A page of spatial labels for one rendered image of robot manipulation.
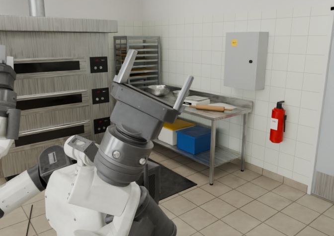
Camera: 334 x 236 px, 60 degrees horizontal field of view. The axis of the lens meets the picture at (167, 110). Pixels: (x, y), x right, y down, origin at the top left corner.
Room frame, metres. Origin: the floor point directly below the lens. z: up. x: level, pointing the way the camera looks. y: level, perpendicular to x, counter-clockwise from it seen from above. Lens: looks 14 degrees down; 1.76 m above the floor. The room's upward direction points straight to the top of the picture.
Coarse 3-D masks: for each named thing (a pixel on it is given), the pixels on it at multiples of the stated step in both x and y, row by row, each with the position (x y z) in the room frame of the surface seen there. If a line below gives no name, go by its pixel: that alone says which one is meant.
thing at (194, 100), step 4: (192, 96) 4.06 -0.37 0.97; (196, 96) 4.06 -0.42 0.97; (200, 96) 4.06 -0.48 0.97; (184, 100) 3.88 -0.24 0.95; (188, 100) 3.87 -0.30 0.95; (192, 100) 3.87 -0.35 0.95; (196, 100) 3.81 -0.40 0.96; (200, 100) 3.83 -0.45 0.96; (204, 100) 3.88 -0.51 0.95; (208, 100) 3.93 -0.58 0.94; (184, 104) 3.87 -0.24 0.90; (188, 104) 3.81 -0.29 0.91; (192, 104) 3.77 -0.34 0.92; (196, 104) 3.74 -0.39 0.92; (204, 104) 3.87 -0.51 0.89
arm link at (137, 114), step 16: (128, 96) 0.47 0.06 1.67; (144, 96) 0.47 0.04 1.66; (112, 112) 0.47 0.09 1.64; (128, 112) 0.47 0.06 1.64; (144, 112) 0.46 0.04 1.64; (160, 112) 0.45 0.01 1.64; (176, 112) 0.46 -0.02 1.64; (112, 128) 0.49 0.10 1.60; (128, 128) 0.46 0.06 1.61; (144, 128) 0.46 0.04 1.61; (160, 128) 0.47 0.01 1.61; (112, 144) 0.45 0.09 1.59; (128, 144) 0.44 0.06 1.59; (144, 144) 0.47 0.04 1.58; (112, 160) 0.44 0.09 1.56; (128, 160) 0.44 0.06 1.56; (144, 160) 0.46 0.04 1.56
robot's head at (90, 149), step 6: (72, 138) 0.77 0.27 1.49; (78, 138) 0.76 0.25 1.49; (84, 138) 0.75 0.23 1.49; (72, 144) 0.75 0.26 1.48; (90, 144) 0.72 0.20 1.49; (96, 144) 0.75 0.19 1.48; (78, 150) 0.73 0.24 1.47; (84, 150) 0.71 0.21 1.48; (90, 150) 0.72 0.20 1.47; (96, 150) 0.73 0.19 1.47; (84, 156) 0.72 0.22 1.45; (90, 156) 0.72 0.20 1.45; (84, 162) 0.72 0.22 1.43; (90, 162) 0.73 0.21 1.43
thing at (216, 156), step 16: (160, 96) 4.52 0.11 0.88; (208, 96) 4.25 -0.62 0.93; (224, 96) 4.02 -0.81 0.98; (192, 112) 3.50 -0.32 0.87; (208, 112) 3.48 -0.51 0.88; (224, 112) 3.48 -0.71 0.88; (240, 112) 3.52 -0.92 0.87; (160, 144) 4.13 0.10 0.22; (208, 160) 3.50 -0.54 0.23; (224, 160) 3.50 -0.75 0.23
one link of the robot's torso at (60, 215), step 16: (64, 176) 0.78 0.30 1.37; (144, 176) 0.77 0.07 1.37; (160, 176) 0.86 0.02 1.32; (48, 192) 0.76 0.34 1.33; (64, 192) 0.72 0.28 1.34; (160, 192) 0.86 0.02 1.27; (48, 208) 0.76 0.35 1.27; (64, 208) 0.69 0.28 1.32; (80, 208) 0.66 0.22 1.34; (64, 224) 0.70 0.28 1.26; (80, 224) 0.65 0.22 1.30; (96, 224) 0.65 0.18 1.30
